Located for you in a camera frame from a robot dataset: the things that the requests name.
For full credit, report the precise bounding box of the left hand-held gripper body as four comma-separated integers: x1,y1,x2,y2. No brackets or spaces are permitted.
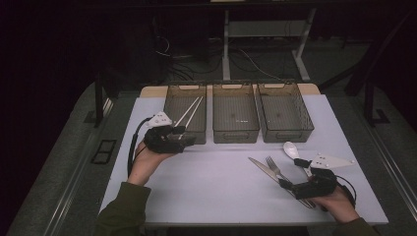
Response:
143,111,185,154

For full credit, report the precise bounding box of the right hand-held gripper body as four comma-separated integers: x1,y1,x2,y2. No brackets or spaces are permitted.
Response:
292,152,356,201

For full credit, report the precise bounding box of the white ceramic spoon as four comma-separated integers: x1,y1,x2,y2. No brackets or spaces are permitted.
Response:
282,141,314,180

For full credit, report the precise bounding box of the steel fork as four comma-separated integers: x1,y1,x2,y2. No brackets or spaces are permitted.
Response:
265,155,317,208

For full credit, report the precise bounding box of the steel table knife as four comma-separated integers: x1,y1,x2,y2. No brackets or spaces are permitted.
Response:
248,156,315,209

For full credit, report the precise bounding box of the brown transparent plastic bin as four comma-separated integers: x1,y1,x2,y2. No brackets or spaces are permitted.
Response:
158,83,209,146
256,82,315,144
211,82,261,145

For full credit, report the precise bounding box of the person's left hand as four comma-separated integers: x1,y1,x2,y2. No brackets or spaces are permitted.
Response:
127,141,175,187

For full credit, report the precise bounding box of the person's right hand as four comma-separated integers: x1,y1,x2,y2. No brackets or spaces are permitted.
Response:
309,186,361,224

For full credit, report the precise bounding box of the white table mat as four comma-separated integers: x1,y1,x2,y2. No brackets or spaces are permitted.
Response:
97,93,389,226

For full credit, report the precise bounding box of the black metal stand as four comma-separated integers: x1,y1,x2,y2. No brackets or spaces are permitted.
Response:
93,73,114,129
363,78,391,128

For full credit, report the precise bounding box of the left hand-held gripper black cable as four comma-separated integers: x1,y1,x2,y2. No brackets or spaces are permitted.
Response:
127,116,155,178

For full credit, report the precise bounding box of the hand-held gripper black cable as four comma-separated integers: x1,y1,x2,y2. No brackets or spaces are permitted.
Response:
127,116,155,178
336,174,358,208

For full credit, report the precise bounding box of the right hand-held gripper black cable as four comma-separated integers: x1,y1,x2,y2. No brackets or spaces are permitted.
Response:
336,174,358,208

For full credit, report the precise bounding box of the bundle of floor cables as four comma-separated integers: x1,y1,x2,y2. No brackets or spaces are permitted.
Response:
153,35,283,82

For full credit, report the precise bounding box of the white metal desk frame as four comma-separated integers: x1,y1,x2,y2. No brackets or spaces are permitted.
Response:
221,8,318,83

